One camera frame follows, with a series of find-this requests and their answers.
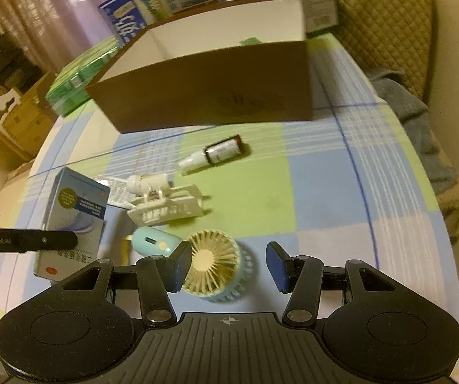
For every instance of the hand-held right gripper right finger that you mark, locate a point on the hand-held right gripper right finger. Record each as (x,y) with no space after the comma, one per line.
(278,266)

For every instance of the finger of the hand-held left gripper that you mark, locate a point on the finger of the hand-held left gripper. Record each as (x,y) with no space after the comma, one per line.
(49,240)

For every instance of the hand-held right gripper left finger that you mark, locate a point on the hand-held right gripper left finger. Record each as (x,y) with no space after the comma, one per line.
(179,267)

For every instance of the light blue handheld fan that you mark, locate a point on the light blue handheld fan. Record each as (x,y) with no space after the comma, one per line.
(217,264)

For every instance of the blue and white box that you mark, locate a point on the blue and white box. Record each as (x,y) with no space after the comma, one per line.
(77,204)

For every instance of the brown cardboard box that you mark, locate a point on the brown cardboard box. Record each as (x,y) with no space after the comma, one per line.
(213,96)

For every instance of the mint green small device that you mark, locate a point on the mint green small device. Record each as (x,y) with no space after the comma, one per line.
(153,242)

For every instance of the white plastic basket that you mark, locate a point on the white plastic basket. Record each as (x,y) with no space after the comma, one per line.
(165,208)

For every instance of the small white bottle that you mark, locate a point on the small white bottle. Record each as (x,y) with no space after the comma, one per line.
(145,184)

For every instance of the checked tablecloth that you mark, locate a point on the checked tablecloth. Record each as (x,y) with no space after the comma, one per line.
(333,176)

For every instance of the cardboard storage boxes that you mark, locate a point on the cardboard storage boxes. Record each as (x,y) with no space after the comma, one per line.
(25,124)

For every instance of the dark spray bottle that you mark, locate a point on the dark spray bottle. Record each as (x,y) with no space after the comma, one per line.
(217,152)

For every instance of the green drink carton pack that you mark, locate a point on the green drink carton pack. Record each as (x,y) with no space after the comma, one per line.
(77,80)

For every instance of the grey cloth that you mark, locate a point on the grey cloth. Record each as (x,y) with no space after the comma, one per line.
(417,128)

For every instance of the pink curtain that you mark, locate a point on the pink curtain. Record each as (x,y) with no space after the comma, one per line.
(53,16)

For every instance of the green and white box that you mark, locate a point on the green and white box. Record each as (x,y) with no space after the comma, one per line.
(250,40)

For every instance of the dark blue milk carton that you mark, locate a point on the dark blue milk carton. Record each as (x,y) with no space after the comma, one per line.
(149,0)

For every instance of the quilted beige chair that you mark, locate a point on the quilted beige chair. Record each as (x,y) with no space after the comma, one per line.
(385,28)

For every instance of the dark green box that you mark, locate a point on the dark green box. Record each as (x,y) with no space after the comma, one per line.
(317,0)

